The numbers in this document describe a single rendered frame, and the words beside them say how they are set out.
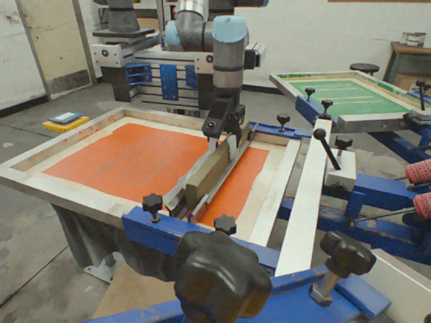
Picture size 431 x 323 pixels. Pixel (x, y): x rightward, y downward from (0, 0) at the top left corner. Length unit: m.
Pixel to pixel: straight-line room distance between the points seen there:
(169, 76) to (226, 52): 0.79
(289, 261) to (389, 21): 4.13
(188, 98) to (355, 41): 3.34
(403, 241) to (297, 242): 0.35
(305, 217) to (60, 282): 1.59
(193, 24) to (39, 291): 1.63
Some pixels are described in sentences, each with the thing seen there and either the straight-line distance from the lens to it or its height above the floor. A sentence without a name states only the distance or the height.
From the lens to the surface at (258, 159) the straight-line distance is 0.89.
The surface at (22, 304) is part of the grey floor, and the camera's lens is 1.93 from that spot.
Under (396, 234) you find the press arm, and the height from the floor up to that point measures 0.92.
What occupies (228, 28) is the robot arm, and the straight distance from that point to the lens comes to 0.65.
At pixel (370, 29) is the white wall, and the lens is 4.45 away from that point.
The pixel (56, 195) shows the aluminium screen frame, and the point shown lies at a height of 0.99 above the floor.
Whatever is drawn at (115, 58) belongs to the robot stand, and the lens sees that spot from 1.39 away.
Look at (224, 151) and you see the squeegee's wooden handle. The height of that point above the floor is 1.06.
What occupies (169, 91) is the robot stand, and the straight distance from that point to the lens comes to 1.44.
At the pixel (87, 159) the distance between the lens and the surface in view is 0.97.
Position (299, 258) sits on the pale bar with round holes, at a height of 1.04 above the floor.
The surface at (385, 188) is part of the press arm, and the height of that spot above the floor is 1.04.
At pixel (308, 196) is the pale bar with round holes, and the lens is 0.63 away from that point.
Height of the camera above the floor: 1.42
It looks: 32 degrees down
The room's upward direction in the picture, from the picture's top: straight up
